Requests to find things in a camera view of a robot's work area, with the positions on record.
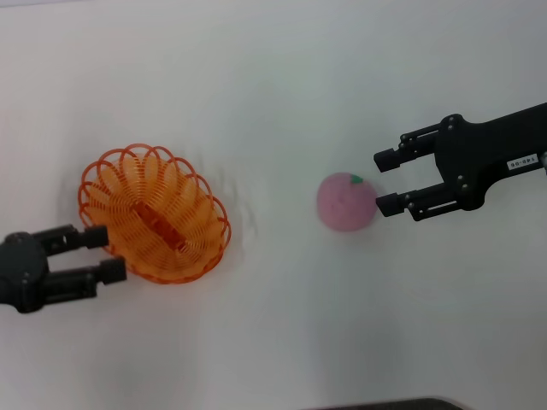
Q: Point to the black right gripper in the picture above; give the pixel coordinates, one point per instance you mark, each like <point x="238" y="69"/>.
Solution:
<point x="483" y="149"/>

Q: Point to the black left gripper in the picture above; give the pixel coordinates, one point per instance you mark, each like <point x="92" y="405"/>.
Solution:
<point x="21" y="269"/>

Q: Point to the pink toy peach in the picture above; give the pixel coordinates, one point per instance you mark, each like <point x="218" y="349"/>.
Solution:
<point x="346" y="205"/>

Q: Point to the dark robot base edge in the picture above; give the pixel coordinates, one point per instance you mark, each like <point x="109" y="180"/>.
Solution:
<point x="384" y="405"/>

